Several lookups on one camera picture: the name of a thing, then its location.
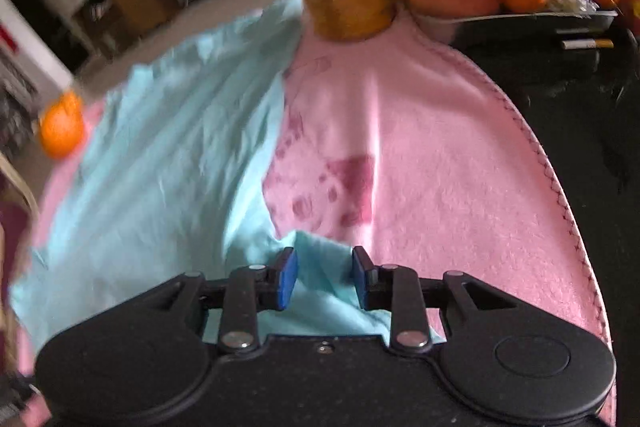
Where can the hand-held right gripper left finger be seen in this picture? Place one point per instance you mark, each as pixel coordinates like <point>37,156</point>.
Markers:
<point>289,279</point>

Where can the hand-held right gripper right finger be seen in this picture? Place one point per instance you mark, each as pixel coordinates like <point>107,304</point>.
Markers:
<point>357,277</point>

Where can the teal garment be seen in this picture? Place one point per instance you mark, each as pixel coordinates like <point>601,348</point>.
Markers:
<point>175,157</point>

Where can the pink printed blanket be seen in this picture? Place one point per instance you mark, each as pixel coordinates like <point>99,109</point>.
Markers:
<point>450,182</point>

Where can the large bumpy orange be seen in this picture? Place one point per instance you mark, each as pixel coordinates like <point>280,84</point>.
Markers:
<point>62,127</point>

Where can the metal fruit tray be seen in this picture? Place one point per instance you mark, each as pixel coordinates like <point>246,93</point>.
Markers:
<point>500,29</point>

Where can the cigarette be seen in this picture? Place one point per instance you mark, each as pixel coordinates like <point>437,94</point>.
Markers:
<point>585,44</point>

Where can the maroon chair with gold frame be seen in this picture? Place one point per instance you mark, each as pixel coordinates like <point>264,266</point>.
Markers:
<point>12,227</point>

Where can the red wall scroll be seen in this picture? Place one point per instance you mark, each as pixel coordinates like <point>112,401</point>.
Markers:
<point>7,38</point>

